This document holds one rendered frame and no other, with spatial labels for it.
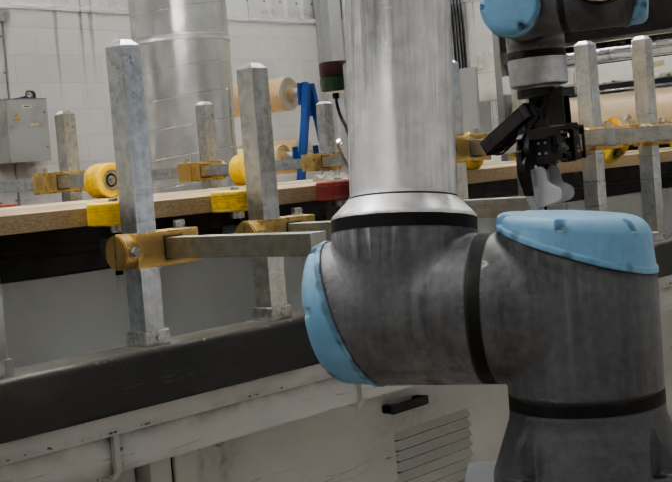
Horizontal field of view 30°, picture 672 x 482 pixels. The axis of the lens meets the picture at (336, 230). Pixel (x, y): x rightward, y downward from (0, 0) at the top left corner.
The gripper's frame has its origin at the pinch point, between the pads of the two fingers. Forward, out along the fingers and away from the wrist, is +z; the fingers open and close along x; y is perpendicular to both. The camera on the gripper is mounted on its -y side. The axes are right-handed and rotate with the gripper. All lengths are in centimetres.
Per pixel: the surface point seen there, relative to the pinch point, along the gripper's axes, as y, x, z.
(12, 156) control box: -742, 389, -57
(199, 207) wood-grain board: -46, -30, -7
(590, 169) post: -32, 69, -6
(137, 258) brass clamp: -29, -57, -1
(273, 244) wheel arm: -7, -52, -1
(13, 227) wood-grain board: -46, -65, -7
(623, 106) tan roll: -111, 225, -26
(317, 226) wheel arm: -22.7, -26.8, -2.2
